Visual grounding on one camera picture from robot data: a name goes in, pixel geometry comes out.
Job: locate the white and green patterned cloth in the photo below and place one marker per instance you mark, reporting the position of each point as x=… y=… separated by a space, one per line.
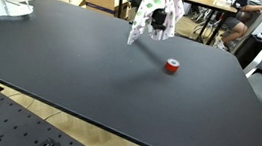
x=140 y=20

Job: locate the black metal table leg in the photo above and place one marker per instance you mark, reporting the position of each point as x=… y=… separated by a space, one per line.
x=121 y=1

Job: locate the seated person in shorts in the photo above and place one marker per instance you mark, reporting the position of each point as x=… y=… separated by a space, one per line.
x=235 y=27

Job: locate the red tape roll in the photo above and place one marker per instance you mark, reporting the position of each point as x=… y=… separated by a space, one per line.
x=172 y=65

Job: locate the black perforated mounting board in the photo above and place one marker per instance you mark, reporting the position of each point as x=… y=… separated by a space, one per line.
x=13 y=125

